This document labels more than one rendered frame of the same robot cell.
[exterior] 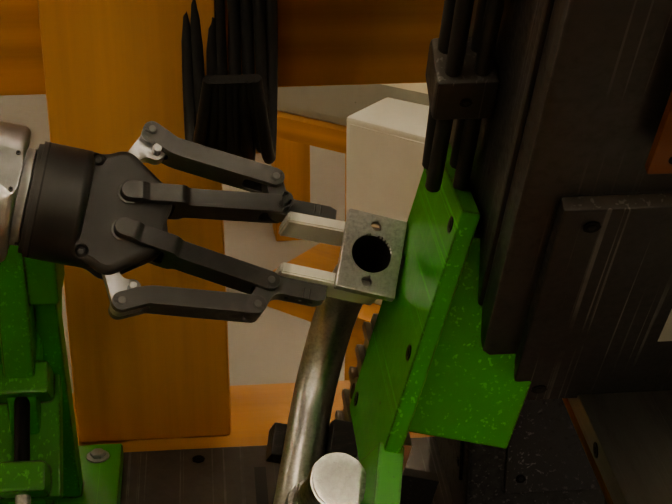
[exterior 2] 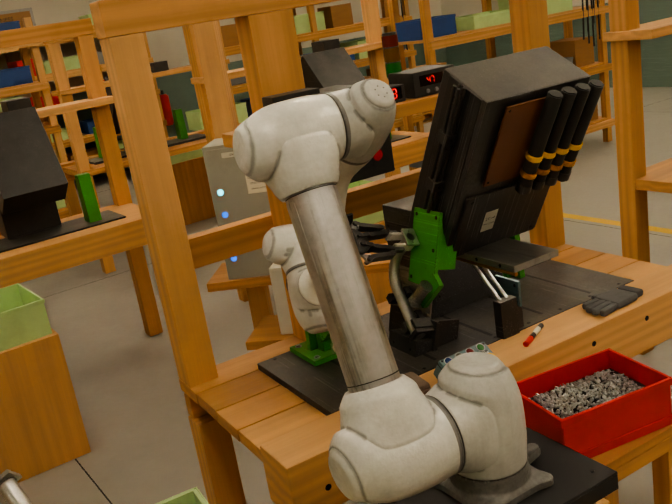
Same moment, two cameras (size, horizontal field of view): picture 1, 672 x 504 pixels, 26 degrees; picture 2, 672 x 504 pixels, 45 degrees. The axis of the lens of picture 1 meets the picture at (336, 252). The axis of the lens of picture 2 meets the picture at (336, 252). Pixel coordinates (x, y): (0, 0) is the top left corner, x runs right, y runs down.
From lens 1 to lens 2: 146 cm
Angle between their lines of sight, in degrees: 24
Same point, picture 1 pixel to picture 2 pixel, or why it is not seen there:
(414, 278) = (425, 236)
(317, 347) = (394, 270)
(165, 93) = not seen: hidden behind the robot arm
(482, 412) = (449, 261)
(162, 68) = not seen: hidden behind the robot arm
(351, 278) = (409, 242)
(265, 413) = not seen: hidden behind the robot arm
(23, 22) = (265, 225)
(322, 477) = (423, 285)
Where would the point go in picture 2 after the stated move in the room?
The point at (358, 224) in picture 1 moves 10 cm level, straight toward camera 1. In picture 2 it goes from (405, 231) to (423, 237)
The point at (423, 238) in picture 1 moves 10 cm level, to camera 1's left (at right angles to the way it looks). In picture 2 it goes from (424, 227) to (392, 236)
